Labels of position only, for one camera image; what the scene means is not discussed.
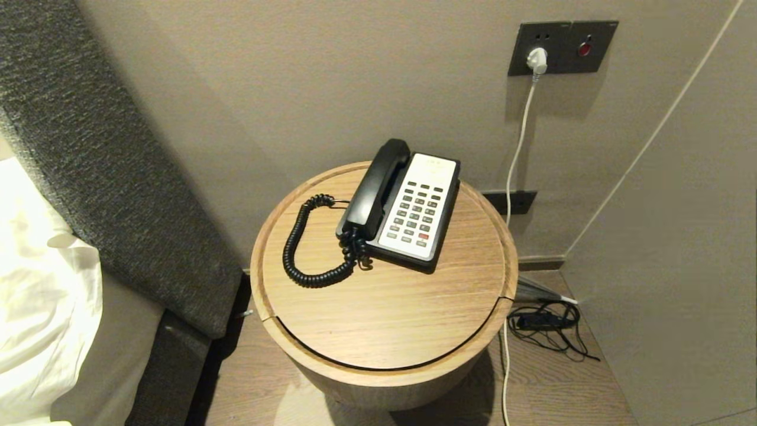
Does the black telephone handset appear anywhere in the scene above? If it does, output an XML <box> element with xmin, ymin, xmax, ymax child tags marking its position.
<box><xmin>336</xmin><ymin>138</ymin><xmax>412</xmax><ymax>240</ymax></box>

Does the black phone cord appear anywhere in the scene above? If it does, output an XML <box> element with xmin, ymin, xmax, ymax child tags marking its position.
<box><xmin>282</xmin><ymin>193</ymin><xmax>374</xmax><ymax>289</ymax></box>

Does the black and white telephone base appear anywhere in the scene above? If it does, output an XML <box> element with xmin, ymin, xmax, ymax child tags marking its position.
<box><xmin>337</xmin><ymin>152</ymin><xmax>462</xmax><ymax>275</ymax></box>

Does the round wooden side table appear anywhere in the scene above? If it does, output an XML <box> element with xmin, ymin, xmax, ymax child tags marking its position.
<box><xmin>250</xmin><ymin>160</ymin><xmax>519</xmax><ymax>412</ymax></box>

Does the white power plug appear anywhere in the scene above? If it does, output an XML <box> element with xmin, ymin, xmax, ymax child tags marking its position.
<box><xmin>526</xmin><ymin>47</ymin><xmax>549</xmax><ymax>76</ymax></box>

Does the grey fabric headboard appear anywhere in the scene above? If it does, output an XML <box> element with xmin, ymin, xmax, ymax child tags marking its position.
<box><xmin>0</xmin><ymin>0</ymin><xmax>244</xmax><ymax>339</ymax></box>

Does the beige mattress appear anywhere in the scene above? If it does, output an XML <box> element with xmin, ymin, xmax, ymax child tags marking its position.
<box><xmin>50</xmin><ymin>271</ymin><xmax>165</xmax><ymax>426</ymax></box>

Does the white bed linen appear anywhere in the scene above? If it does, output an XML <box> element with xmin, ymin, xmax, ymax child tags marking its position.
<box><xmin>0</xmin><ymin>157</ymin><xmax>103</xmax><ymax>426</ymax></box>

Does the small dark wall outlet plate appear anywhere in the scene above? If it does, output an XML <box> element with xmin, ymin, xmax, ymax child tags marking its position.
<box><xmin>482</xmin><ymin>190</ymin><xmax>538</xmax><ymax>216</ymax></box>

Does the black tangled floor cable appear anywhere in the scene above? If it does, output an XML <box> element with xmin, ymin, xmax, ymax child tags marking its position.
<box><xmin>507</xmin><ymin>301</ymin><xmax>601</xmax><ymax>362</ymax></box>

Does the white power cable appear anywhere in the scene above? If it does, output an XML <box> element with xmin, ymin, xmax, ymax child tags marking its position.
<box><xmin>501</xmin><ymin>74</ymin><xmax>539</xmax><ymax>426</ymax></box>

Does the grey wall socket panel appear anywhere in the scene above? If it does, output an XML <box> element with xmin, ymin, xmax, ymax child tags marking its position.
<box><xmin>507</xmin><ymin>21</ymin><xmax>619</xmax><ymax>76</ymax></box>

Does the dark grey bed frame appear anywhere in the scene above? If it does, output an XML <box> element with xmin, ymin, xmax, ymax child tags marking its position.
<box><xmin>124</xmin><ymin>310</ymin><xmax>212</xmax><ymax>426</ymax></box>

